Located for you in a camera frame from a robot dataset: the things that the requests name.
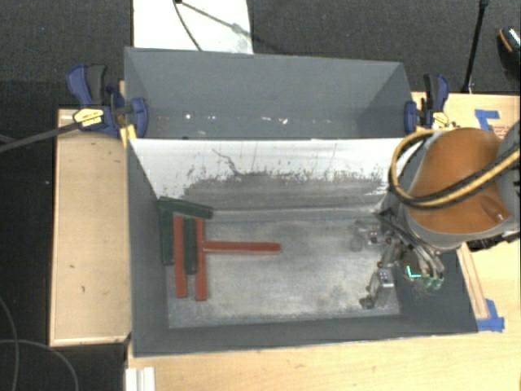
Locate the red-brown flat block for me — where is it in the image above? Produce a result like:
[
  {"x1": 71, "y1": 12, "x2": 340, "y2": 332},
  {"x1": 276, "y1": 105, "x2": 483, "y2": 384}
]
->
[
  {"x1": 202, "y1": 240, "x2": 282, "y2": 256},
  {"x1": 194, "y1": 217, "x2": 210, "y2": 302},
  {"x1": 173, "y1": 215, "x2": 190, "y2": 300}
]

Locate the grey metal bin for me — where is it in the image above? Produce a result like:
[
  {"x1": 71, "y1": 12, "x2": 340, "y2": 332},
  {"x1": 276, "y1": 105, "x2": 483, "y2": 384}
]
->
[{"x1": 123, "y1": 46, "x2": 479, "y2": 358}]

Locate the dark green flat block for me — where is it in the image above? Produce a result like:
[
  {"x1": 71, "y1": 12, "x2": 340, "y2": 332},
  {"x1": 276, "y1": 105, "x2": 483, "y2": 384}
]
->
[
  {"x1": 158, "y1": 195, "x2": 215, "y2": 220},
  {"x1": 160, "y1": 209, "x2": 176, "y2": 266},
  {"x1": 182, "y1": 217, "x2": 199, "y2": 276}
]

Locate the black cylinder on white bracket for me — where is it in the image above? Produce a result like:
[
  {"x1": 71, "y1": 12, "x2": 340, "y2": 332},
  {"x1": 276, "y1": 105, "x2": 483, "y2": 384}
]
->
[{"x1": 466, "y1": 234, "x2": 508, "y2": 253}]

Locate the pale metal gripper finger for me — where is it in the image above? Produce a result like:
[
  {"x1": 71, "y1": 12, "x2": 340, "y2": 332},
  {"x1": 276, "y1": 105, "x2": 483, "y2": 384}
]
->
[
  {"x1": 358, "y1": 269, "x2": 396, "y2": 311},
  {"x1": 349, "y1": 219, "x2": 384, "y2": 253}
]

